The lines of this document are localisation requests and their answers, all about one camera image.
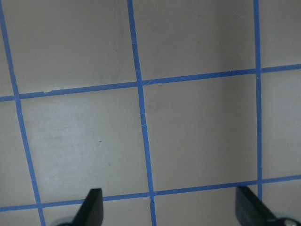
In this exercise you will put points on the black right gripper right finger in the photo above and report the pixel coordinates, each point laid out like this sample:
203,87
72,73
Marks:
250,210

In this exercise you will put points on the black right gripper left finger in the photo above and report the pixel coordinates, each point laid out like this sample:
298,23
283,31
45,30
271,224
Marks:
91,210

